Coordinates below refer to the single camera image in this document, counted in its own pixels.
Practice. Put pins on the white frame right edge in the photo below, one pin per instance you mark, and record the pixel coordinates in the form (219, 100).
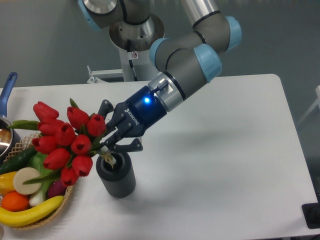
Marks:
(311, 111)

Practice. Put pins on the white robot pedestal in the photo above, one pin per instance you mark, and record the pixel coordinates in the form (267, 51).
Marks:
(133, 43)

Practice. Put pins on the dark grey ribbed vase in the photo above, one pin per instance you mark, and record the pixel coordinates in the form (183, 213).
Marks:
(119, 181)

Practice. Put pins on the green cucumber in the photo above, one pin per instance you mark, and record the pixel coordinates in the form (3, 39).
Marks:
(18, 161)

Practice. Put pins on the red tulip bouquet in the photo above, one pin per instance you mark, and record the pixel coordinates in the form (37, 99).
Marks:
(69, 146)

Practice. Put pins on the yellow bell pepper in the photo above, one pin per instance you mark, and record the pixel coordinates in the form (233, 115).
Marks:
(6, 183)

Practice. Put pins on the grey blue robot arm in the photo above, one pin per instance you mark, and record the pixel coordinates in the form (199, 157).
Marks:
(174, 69)

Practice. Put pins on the blue handled saucepan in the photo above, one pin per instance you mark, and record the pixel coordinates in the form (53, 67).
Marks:
(8, 136)

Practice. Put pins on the black device table edge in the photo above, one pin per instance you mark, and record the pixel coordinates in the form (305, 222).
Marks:
(311, 212)

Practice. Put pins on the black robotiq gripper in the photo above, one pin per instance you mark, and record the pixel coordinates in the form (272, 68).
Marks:
(131, 118)

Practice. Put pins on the yellow banana squash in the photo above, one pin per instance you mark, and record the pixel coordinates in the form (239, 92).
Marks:
(32, 215)

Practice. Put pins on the woven wicker basket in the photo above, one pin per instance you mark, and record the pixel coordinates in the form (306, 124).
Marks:
(23, 144)

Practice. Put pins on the orange fruit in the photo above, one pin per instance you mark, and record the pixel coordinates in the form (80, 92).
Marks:
(15, 202)

